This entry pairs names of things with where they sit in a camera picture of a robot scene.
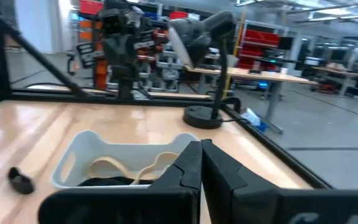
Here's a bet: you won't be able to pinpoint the black diagonal frame strut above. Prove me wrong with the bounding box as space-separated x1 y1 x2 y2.
0 0 88 101

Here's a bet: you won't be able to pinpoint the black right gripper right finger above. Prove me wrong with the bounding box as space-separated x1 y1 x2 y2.
201 139 358 224

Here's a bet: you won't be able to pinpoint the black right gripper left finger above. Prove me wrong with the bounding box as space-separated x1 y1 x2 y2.
38 140 203 224

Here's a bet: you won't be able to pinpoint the small black rubber band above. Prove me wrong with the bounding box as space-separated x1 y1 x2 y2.
7 166 35 195

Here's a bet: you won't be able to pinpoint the white plastic bin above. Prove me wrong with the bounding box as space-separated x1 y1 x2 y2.
50 129 198 190

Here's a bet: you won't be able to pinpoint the shelf with red bins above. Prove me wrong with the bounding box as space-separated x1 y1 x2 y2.
236 19 289 71

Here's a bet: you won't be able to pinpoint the black table edge rail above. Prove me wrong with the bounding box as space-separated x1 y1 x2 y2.
9 88 334 190

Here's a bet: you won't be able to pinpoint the black lamp power cable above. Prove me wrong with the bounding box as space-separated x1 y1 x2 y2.
221 117 252 124

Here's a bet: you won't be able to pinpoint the wooden desk grey legs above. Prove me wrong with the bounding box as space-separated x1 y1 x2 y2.
184 64 319 135

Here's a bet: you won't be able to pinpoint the black desk lamp white head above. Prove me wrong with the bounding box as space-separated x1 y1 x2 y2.
168 11 237 130

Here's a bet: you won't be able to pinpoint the wooden workbench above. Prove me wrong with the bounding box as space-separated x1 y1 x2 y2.
310 63 358 97

